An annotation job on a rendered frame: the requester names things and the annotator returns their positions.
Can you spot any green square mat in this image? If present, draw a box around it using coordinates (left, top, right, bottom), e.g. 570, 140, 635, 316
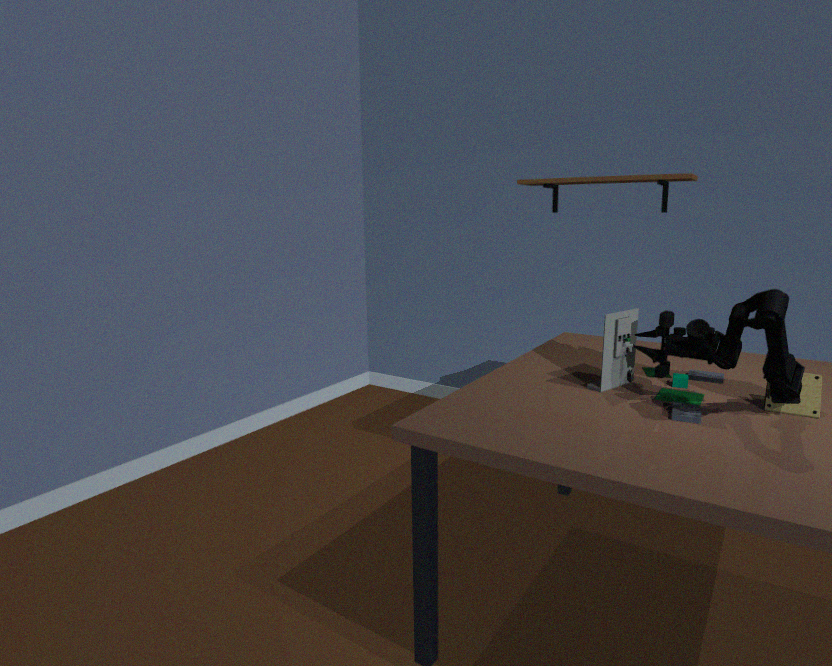
655, 388, 705, 405

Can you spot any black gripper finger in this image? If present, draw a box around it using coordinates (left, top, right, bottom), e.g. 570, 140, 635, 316
634, 346, 661, 363
635, 325, 660, 338

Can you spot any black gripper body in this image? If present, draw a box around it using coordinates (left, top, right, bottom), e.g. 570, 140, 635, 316
655, 310, 689, 378

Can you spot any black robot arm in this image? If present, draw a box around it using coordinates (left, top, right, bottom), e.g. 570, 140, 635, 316
670, 289, 805, 403

